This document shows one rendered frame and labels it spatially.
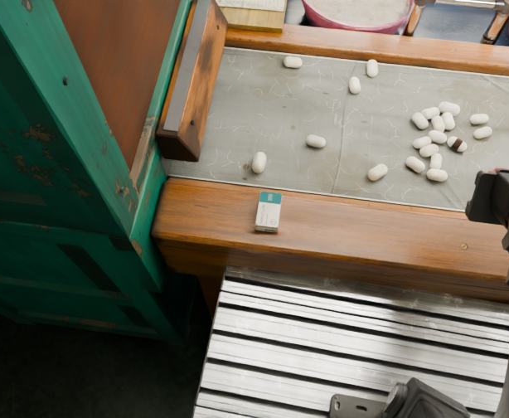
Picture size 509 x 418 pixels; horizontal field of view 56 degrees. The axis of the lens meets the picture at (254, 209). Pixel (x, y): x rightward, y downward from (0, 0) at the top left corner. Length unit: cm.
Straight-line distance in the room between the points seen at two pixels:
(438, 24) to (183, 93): 65
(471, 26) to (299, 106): 48
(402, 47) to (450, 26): 23
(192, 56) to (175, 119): 13
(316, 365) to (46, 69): 57
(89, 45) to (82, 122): 9
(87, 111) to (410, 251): 50
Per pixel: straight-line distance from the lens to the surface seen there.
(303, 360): 79
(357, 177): 83
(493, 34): 105
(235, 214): 75
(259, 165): 80
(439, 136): 90
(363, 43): 99
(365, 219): 77
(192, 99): 77
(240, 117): 88
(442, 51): 101
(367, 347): 81
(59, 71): 45
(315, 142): 84
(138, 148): 70
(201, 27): 86
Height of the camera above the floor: 145
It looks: 64 degrees down
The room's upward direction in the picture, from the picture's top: straight up
